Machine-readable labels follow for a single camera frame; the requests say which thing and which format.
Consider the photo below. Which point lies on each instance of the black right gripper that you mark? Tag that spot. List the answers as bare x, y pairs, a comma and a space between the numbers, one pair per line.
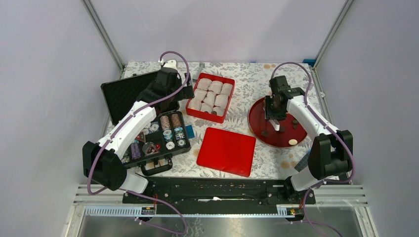
269, 114

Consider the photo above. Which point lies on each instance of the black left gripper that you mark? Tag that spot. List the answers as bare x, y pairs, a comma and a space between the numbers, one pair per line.
186, 93

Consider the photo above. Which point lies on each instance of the silver tweezers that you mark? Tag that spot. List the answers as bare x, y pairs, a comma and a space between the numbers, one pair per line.
275, 124

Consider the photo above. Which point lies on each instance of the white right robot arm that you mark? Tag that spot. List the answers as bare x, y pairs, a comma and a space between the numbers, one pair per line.
331, 152

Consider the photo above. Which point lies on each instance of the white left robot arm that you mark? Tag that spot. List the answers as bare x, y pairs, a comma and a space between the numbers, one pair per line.
102, 160

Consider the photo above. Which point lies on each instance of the dark round chocolate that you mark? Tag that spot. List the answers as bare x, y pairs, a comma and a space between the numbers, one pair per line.
264, 133

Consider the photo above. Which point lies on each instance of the white dome chocolate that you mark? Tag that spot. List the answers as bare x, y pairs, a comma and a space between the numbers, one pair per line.
293, 142

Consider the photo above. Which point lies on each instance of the dark red round tray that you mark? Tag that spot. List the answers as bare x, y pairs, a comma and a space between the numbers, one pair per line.
258, 123

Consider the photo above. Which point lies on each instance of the red tin box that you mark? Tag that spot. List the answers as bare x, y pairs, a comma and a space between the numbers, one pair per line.
205, 91

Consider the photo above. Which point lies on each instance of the black poker chip case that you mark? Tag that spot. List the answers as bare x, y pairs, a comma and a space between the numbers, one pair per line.
148, 138

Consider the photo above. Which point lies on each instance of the white paper cup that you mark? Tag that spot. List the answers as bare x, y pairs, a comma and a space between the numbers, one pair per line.
221, 100

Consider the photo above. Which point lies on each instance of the grey lego baseplate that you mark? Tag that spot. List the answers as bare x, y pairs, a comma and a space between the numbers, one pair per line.
302, 163

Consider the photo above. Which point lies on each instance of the red tin lid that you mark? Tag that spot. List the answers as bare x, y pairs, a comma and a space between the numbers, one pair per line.
227, 151

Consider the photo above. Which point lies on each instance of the grey metal bracket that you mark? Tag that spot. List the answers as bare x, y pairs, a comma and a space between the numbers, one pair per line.
200, 69

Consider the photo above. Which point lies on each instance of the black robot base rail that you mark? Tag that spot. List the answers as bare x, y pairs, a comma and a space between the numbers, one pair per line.
216, 196

